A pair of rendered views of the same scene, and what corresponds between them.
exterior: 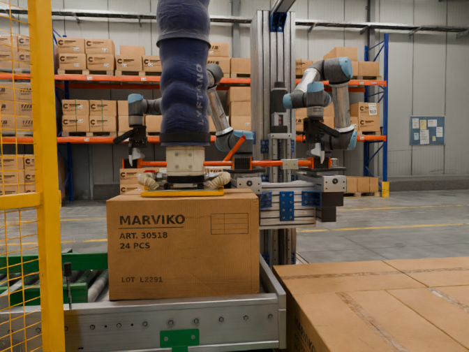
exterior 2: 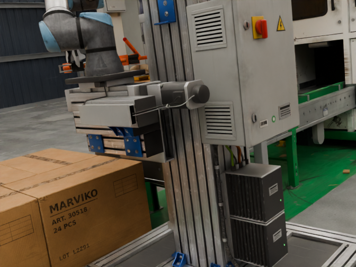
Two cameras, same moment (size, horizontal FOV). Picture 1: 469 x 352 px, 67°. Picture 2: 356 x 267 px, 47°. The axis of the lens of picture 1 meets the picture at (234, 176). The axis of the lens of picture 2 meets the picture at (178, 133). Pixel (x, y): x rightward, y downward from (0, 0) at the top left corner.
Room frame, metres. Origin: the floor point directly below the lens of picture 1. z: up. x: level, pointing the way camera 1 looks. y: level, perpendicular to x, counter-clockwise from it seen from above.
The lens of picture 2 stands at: (3.64, -1.34, 1.08)
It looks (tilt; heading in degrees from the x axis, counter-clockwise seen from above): 11 degrees down; 142
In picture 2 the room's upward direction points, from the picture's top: 7 degrees counter-clockwise
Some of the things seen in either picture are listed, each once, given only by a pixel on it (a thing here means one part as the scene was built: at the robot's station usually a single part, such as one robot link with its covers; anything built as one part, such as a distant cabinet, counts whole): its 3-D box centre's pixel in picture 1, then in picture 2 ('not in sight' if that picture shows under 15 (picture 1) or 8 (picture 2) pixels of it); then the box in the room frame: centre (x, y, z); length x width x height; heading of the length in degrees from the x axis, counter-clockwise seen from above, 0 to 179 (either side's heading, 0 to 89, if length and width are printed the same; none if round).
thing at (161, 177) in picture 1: (185, 178); not in sight; (1.59, 0.22, 1.02); 0.34 x 0.25 x 0.06; 92
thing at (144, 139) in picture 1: (137, 136); not in sight; (1.84, 0.50, 1.22); 0.09 x 0.08 x 0.12; 92
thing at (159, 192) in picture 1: (183, 189); (155, 72); (1.50, 0.21, 0.98); 0.34 x 0.10 x 0.05; 92
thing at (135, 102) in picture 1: (136, 105); not in sight; (1.85, 0.50, 1.38); 0.09 x 0.08 x 0.11; 130
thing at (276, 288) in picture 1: (264, 271); not in sight; (1.62, -0.13, 0.58); 0.70 x 0.03 x 0.06; 6
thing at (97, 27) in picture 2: (322, 140); (96, 30); (2.21, -0.55, 1.20); 0.13 x 0.12 x 0.14; 61
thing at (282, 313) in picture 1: (264, 293); (131, 166); (1.62, -0.14, 0.48); 0.70 x 0.03 x 0.15; 6
